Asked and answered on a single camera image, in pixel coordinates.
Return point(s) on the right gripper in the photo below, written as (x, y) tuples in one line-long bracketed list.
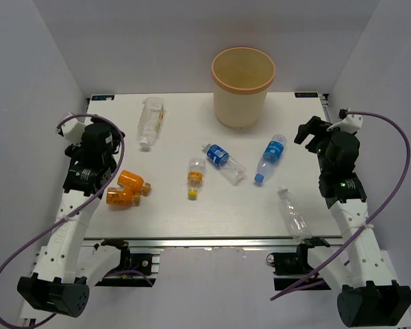
[(314, 127)]

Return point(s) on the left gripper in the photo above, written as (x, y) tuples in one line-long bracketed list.
[(75, 151)]

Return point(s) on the orange bottle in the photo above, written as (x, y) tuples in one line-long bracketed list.
[(122, 197), (134, 182)]

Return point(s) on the large clear square bottle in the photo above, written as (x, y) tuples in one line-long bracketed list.
[(150, 121)]

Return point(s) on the blue label bottle white cap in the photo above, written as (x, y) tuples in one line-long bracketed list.
[(228, 166)]

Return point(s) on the clear ribbed bottle white cap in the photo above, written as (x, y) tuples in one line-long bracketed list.
[(290, 212)]

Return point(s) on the clear bottle yellow cap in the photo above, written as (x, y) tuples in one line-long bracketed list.
[(196, 172)]

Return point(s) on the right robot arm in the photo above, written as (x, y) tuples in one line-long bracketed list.
[(369, 295)]

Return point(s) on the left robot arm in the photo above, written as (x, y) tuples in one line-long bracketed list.
[(59, 284)]

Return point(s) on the beige bin with orange rim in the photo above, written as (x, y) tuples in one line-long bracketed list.
[(242, 77)]

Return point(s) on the right blue table sticker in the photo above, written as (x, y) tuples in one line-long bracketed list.
[(306, 95)]

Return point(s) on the blue table sticker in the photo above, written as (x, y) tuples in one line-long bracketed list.
[(306, 95), (102, 98)]

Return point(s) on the left blue table sticker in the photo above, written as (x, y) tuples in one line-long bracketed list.
[(102, 98)]

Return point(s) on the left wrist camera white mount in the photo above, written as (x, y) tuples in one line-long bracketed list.
[(72, 130)]

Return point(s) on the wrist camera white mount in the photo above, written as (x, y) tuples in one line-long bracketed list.
[(72, 130), (349, 123)]

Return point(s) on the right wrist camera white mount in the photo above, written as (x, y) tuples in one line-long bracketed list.
[(349, 123)]

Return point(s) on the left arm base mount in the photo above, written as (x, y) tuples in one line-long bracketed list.
[(135, 269)]

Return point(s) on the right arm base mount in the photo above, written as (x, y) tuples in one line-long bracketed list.
[(288, 267)]

